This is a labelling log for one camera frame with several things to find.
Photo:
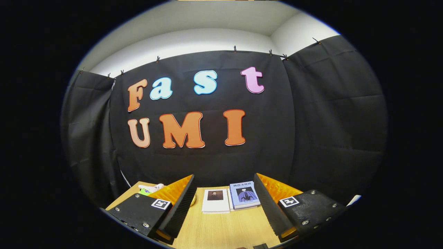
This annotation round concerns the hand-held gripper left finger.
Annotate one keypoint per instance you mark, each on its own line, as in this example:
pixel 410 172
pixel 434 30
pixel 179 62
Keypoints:
pixel 180 211

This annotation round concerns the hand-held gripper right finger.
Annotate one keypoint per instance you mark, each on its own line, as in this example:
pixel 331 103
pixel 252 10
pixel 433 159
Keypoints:
pixel 270 211

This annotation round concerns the yellow round plush cushion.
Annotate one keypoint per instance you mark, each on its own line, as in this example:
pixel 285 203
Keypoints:
pixel 193 200

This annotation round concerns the blue cover book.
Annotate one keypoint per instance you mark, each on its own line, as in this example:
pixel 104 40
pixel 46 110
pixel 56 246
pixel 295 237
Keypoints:
pixel 244 195

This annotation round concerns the pink star plush toy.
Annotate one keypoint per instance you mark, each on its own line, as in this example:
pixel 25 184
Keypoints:
pixel 152 188

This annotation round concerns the white portrait cover book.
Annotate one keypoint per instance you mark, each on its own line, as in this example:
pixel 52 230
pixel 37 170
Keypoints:
pixel 216 205

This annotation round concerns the row of backdrop clips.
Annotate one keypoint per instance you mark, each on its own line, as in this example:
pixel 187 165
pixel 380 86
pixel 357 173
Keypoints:
pixel 235 48

